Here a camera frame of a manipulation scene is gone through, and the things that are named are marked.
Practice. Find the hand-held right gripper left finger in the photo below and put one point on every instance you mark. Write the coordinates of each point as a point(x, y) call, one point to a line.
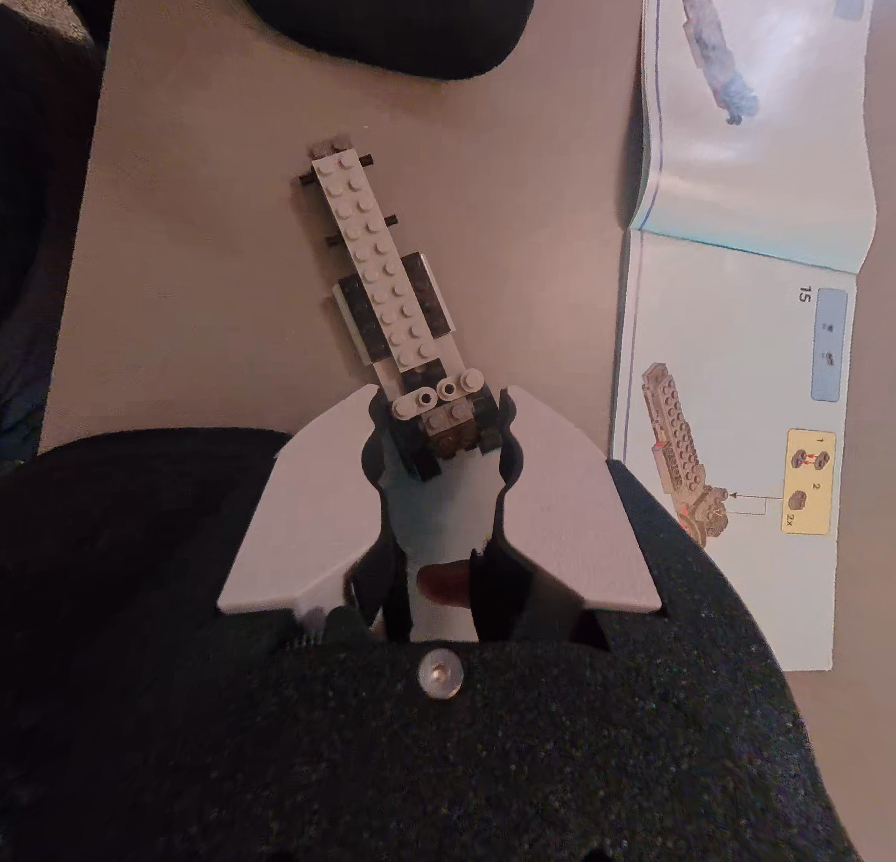
point(308, 512)

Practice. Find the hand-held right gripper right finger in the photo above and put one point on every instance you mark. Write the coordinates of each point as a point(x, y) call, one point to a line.
point(567, 512)

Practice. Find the instruction booklet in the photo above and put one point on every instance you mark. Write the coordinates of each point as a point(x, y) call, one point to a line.
point(742, 358)

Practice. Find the grey toy brick model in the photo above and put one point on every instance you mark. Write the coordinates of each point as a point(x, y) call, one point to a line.
point(371, 274)

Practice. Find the grey desk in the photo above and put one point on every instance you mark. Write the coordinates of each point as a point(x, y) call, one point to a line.
point(210, 211)

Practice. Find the person's right hand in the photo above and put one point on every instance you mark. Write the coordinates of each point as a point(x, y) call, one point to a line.
point(444, 583)

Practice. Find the black mesh cushion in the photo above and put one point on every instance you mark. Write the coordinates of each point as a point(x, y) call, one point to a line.
point(385, 15)

